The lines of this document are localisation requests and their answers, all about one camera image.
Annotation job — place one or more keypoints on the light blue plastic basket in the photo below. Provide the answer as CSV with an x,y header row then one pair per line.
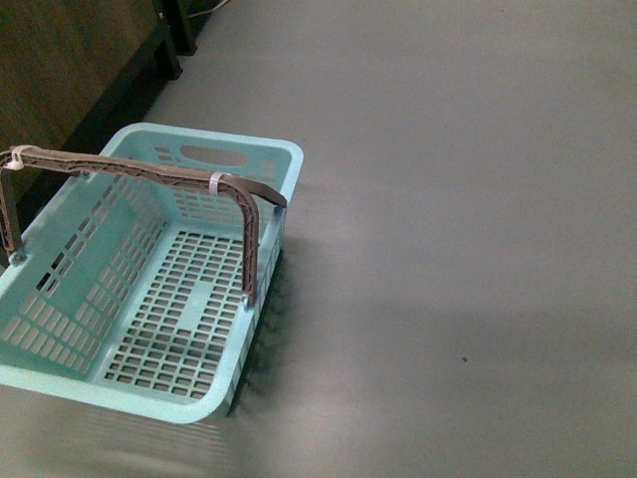
x,y
127,294

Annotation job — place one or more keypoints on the white zip tie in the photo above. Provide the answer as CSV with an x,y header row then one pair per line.
x,y
218,182
12,159

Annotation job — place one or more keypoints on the dark wooden display stand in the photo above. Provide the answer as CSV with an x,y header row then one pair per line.
x,y
74,72

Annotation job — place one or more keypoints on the white zip tie left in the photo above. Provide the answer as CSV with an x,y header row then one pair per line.
x,y
12,159

